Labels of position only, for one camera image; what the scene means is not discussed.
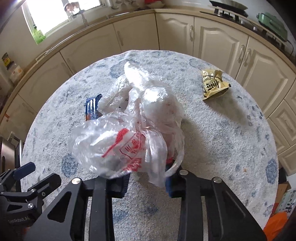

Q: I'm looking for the white red plastic bag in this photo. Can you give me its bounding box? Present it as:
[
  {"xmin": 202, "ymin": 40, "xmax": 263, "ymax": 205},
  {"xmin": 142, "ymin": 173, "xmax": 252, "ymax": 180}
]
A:
[{"xmin": 69, "ymin": 62, "xmax": 185, "ymax": 187}]

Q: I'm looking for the kitchen window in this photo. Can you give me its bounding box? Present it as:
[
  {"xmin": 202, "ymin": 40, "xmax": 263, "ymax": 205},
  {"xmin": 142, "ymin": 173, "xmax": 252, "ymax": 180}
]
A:
[{"xmin": 22, "ymin": 0, "xmax": 106, "ymax": 44}]

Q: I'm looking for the cream kitchen cabinet run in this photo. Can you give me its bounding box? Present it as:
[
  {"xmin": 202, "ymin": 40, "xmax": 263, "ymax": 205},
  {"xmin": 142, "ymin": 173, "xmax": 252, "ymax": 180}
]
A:
[{"xmin": 1, "ymin": 9, "xmax": 295, "ymax": 175}]

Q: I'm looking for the orange plastic bag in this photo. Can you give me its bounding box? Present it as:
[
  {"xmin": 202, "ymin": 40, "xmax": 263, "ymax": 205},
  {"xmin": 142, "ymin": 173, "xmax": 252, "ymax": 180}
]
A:
[{"xmin": 263, "ymin": 212, "xmax": 287, "ymax": 241}]

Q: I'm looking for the white rice bag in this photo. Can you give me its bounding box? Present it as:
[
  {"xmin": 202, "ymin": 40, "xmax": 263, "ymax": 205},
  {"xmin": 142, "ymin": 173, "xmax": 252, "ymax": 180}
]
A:
[{"xmin": 275, "ymin": 189, "xmax": 296, "ymax": 216}]

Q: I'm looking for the brown cardboard box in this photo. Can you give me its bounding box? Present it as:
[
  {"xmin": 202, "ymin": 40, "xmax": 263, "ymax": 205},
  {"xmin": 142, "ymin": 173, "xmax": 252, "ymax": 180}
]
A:
[{"xmin": 271, "ymin": 181, "xmax": 291, "ymax": 216}]

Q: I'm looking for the blue patterned white tablecloth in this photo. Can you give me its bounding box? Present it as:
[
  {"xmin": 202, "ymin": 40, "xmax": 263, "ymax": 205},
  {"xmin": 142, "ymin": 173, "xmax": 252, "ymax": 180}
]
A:
[{"xmin": 21, "ymin": 49, "xmax": 280, "ymax": 241}]

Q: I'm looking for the blue red snack wrapper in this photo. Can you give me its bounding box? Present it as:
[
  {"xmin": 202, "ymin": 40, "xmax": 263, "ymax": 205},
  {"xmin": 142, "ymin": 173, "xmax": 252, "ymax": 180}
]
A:
[{"xmin": 85, "ymin": 94, "xmax": 102, "ymax": 121}]

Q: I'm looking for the jar on counter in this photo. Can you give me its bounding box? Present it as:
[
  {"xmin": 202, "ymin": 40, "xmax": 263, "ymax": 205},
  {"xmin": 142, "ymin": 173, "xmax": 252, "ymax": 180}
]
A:
[{"xmin": 1, "ymin": 53, "xmax": 24, "ymax": 85}]

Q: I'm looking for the small gold snack packet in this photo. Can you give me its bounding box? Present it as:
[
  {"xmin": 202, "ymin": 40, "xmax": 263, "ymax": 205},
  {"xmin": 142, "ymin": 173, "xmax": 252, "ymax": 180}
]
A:
[{"xmin": 202, "ymin": 69, "xmax": 231, "ymax": 100}]

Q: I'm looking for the sink faucet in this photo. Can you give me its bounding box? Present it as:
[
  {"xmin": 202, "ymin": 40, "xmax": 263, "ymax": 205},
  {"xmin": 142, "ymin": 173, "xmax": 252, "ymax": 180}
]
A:
[{"xmin": 64, "ymin": 1, "xmax": 89, "ymax": 27}]

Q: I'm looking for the red pot with bowl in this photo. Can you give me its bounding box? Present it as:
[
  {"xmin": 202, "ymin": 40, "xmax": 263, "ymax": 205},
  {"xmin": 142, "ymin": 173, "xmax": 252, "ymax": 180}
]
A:
[{"xmin": 144, "ymin": 0, "xmax": 165, "ymax": 9}]

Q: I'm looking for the black gas stove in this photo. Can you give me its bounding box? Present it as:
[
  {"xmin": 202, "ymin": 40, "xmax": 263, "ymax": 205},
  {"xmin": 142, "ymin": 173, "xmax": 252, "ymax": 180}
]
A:
[{"xmin": 210, "ymin": 4, "xmax": 287, "ymax": 52}]

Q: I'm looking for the green electric cooker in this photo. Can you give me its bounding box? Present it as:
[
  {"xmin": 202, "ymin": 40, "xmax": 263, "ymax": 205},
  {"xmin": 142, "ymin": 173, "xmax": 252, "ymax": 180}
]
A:
[{"xmin": 256, "ymin": 12, "xmax": 287, "ymax": 42}]

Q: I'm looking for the steel pan on stove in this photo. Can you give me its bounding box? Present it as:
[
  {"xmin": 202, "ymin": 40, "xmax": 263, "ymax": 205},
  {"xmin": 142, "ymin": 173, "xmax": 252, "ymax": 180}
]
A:
[{"xmin": 210, "ymin": 0, "xmax": 248, "ymax": 11}]

